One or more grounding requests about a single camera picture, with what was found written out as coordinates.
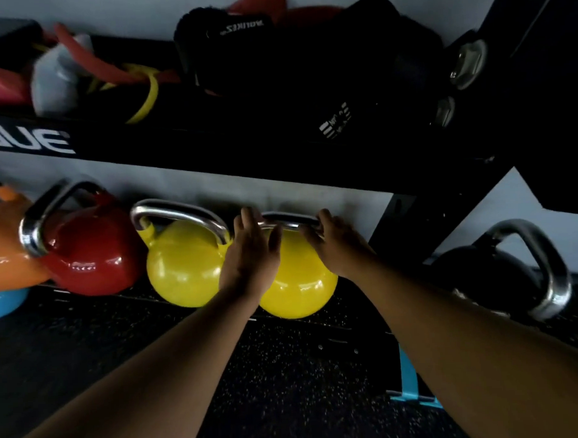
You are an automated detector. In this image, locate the person's right hand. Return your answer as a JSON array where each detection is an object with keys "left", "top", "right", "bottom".
[{"left": 298, "top": 206, "right": 379, "bottom": 283}]

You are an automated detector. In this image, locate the person's left hand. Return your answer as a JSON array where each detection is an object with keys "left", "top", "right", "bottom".
[{"left": 216, "top": 206, "right": 285, "bottom": 308}]

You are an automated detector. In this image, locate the yellow kettlebell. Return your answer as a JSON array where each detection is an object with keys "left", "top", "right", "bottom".
[
  {"left": 256, "top": 209, "right": 340, "bottom": 320},
  {"left": 130, "top": 196, "right": 235, "bottom": 310}
]

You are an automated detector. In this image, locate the person's right forearm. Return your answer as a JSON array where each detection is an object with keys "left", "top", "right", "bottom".
[{"left": 354, "top": 251, "right": 578, "bottom": 438}]

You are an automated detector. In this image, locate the person's left forearm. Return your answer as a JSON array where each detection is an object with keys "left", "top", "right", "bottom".
[{"left": 0, "top": 289, "right": 262, "bottom": 438}]

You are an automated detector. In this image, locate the black metal storage rack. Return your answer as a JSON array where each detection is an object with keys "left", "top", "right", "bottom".
[{"left": 0, "top": 0, "right": 578, "bottom": 378}]

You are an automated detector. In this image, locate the black gym bag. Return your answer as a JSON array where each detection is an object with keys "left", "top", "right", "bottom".
[{"left": 173, "top": 0, "right": 450, "bottom": 146}]

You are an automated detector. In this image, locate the black kettlebell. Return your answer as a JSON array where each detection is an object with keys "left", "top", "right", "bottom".
[{"left": 429, "top": 217, "right": 574, "bottom": 326}]

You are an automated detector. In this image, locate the silver metal disc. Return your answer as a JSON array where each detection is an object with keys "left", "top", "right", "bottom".
[
  {"left": 434, "top": 96, "right": 457, "bottom": 127},
  {"left": 448, "top": 38, "right": 489, "bottom": 91}
]

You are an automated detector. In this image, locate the red kettlebell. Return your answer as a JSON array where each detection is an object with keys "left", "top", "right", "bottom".
[{"left": 17, "top": 176, "right": 148, "bottom": 300}]

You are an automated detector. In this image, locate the yellow resistance band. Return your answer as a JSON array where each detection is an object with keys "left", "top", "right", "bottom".
[{"left": 87, "top": 62, "right": 161, "bottom": 126}]

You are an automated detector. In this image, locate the grey cloth pouch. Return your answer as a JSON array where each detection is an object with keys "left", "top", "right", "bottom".
[{"left": 28, "top": 34, "right": 98, "bottom": 118}]

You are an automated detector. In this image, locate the orange kettlebell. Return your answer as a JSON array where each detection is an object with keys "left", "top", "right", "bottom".
[{"left": 0, "top": 175, "right": 52, "bottom": 291}]

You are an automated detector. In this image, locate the blue kettlebell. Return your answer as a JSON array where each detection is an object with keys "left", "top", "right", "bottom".
[{"left": 0, "top": 287, "right": 32, "bottom": 321}]

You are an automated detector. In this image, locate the pink foam pad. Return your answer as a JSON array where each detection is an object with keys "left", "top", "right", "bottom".
[{"left": 0, "top": 65, "right": 33, "bottom": 107}]

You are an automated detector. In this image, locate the light blue plastic bracket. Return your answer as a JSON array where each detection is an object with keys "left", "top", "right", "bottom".
[{"left": 386, "top": 346, "right": 443, "bottom": 412}]

